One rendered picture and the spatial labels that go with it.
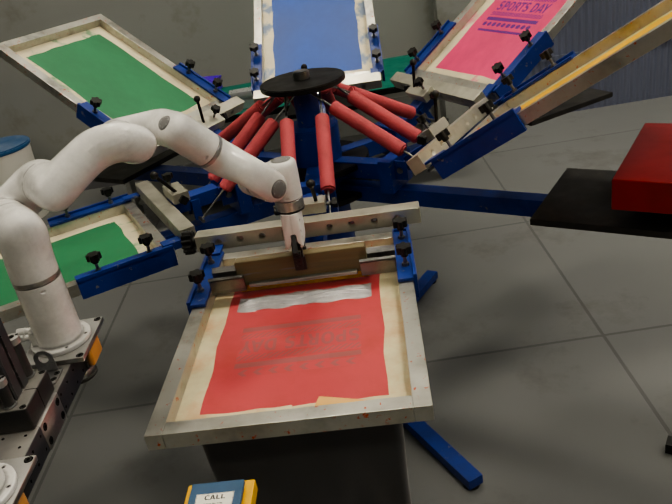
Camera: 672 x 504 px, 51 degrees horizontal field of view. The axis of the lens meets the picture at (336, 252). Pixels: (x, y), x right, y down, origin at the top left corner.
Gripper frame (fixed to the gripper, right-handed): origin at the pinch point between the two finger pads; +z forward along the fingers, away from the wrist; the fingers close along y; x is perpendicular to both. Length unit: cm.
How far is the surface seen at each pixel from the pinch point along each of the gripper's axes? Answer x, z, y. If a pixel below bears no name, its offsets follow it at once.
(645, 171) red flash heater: 95, -7, -11
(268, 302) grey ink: -9.7, 7.7, 7.8
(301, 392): 1.5, 8.3, 46.6
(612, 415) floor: 98, 104, -41
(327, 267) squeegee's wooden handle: 6.8, 2.8, 1.6
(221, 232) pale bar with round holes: -25.9, -0.4, -23.5
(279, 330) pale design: -5.6, 8.3, 21.2
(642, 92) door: 239, 98, -403
